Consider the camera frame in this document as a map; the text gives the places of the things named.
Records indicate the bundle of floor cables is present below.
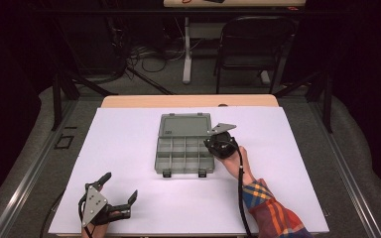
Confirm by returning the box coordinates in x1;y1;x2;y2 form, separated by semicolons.
122;41;188;75

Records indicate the metal floor rail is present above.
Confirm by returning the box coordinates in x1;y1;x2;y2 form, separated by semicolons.
0;98;78;238
307;98;381;238

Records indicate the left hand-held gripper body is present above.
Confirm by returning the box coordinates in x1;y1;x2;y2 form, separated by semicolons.
77;183;114;228

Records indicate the person's left hand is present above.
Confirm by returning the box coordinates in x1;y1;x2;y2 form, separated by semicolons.
80;211;121;238

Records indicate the desk with white legs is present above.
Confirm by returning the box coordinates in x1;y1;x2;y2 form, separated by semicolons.
163;0;307;85

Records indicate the black folding chair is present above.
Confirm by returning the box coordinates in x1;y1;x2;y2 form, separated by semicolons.
212;15;296;95

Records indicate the black metal stand frame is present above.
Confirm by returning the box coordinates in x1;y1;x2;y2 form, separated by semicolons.
50;67;110;132
273;69;333;134

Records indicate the wooden work table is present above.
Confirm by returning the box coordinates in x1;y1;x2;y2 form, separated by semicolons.
100;94;280;109

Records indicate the person's right hand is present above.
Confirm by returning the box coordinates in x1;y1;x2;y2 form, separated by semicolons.
216;146;256;186

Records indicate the white table cover sheet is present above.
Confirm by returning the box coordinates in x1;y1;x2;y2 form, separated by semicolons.
48;106;330;234

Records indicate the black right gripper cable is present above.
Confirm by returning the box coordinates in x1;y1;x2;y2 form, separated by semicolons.
221;140;254;238

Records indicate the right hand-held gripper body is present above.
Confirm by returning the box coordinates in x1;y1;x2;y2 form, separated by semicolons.
202;122;239;160

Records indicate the grey transparent compartment box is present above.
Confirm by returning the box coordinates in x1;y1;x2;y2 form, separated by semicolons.
154;112;216;179

